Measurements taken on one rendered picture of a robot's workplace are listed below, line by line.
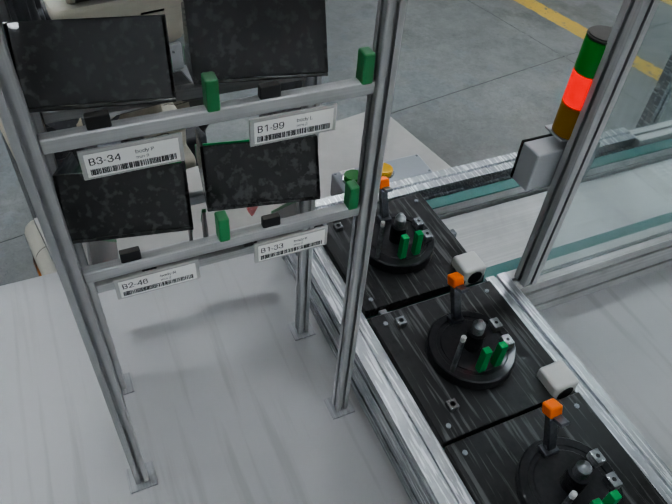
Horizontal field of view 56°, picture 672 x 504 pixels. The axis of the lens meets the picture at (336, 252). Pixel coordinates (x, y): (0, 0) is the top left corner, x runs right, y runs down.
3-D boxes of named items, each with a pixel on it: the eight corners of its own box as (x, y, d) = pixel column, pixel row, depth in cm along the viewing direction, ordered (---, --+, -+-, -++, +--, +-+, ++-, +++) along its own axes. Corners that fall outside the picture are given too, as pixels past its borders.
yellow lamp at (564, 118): (544, 125, 95) (555, 96, 92) (570, 119, 97) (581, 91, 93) (565, 143, 92) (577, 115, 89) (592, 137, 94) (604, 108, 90)
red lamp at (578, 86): (555, 96, 92) (566, 65, 88) (582, 90, 93) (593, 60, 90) (577, 114, 89) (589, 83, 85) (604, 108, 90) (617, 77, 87)
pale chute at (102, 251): (116, 266, 106) (113, 239, 106) (195, 255, 109) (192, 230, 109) (88, 271, 79) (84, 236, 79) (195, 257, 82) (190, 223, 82)
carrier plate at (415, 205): (310, 227, 121) (310, 219, 120) (418, 199, 129) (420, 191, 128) (364, 318, 106) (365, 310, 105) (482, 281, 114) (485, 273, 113)
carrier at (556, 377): (368, 325, 105) (376, 275, 97) (487, 287, 113) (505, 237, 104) (441, 450, 91) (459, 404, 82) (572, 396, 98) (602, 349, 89)
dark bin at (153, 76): (67, 82, 80) (55, 19, 77) (173, 75, 82) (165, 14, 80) (21, 113, 54) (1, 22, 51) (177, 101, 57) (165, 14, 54)
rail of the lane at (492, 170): (275, 246, 130) (275, 206, 122) (607, 159, 159) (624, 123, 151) (285, 264, 126) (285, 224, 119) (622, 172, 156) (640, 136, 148)
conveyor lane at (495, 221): (309, 260, 128) (310, 224, 121) (624, 174, 155) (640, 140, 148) (370, 370, 110) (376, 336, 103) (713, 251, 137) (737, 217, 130)
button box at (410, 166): (329, 194, 136) (331, 172, 132) (413, 174, 143) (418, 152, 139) (342, 215, 132) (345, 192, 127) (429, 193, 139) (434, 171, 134)
